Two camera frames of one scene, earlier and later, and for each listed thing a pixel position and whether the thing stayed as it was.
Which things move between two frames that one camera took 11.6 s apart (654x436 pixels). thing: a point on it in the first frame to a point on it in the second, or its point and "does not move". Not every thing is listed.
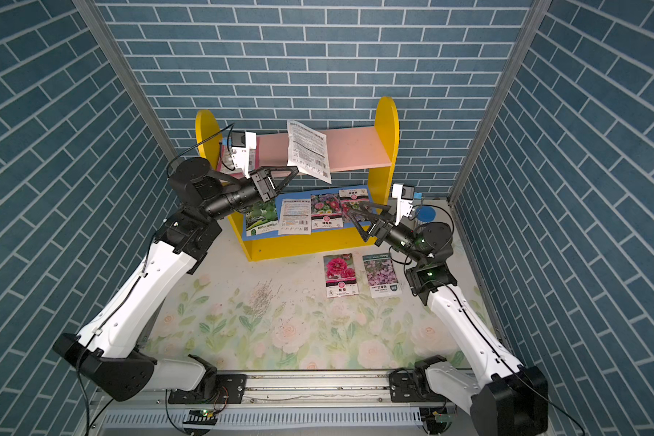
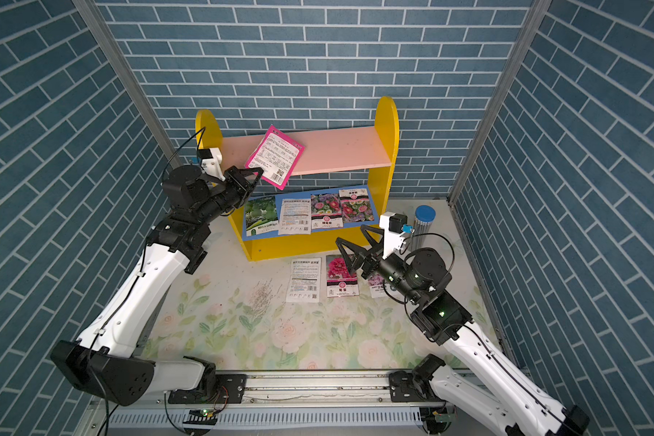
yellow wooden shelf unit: (340, 182) does not move
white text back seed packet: (308, 152) to (304, 280)
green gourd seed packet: (262, 219) does not move
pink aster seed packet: (326, 211) does not move
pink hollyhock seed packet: (341, 275) does not move
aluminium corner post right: (538, 12) does not move
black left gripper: (269, 193) to (234, 179)
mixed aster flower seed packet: (350, 199) does not move
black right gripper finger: (367, 212) to (361, 251)
